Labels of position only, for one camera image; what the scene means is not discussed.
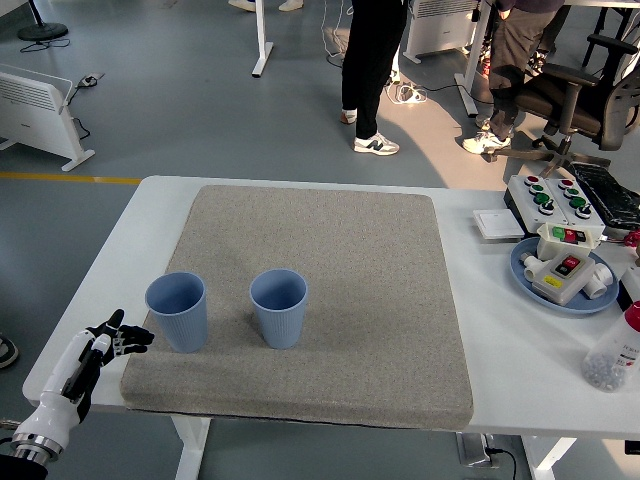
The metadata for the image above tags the white pipe fitting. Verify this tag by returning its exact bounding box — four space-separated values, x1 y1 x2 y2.
583 261 617 301
518 251 544 282

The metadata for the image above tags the person's grey shoe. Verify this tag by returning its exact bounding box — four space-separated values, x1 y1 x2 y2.
0 333 20 371

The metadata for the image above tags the person in brown trousers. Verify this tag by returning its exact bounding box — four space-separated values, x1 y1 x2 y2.
462 0 571 156

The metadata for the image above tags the clear bottle with red cap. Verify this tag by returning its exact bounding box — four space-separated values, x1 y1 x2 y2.
580 301 640 394

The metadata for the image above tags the person in black trousers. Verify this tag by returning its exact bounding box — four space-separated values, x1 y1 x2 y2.
340 0 409 155

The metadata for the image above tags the blue plate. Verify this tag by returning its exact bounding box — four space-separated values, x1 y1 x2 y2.
509 236 620 316

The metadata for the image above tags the black office chair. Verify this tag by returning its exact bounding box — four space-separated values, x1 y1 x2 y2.
504 32 640 179

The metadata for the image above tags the switch box with red button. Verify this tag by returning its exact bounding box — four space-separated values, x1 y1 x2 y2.
530 251 596 306

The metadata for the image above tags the black fan stand base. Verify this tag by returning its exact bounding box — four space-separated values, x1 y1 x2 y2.
17 0 70 42

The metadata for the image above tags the white panel heater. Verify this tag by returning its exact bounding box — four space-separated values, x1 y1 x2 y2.
402 0 481 64
0 63 96 173

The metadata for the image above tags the white table leg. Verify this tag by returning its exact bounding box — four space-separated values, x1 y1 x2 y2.
172 414 212 480
522 436 579 480

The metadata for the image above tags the white desk leg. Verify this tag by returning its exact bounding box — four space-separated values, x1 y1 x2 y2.
251 0 275 79
453 0 496 119

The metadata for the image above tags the blue ribbed cup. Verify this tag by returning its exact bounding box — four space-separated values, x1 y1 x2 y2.
144 271 209 354
248 268 309 350

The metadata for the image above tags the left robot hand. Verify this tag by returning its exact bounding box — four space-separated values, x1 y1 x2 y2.
13 308 156 449

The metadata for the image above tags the black wrapped keyboard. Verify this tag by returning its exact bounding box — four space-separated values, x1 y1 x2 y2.
569 161 640 232

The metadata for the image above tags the grey-brown mat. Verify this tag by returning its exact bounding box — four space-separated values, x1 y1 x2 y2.
119 184 475 432

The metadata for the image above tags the white flat wall switch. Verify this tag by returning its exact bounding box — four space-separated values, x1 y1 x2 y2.
472 208 525 244

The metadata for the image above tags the switch box with green label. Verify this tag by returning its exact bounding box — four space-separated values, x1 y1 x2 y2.
536 222 606 261

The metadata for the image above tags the white push-button control box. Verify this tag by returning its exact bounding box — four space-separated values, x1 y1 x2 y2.
503 174 571 236
543 177 607 231

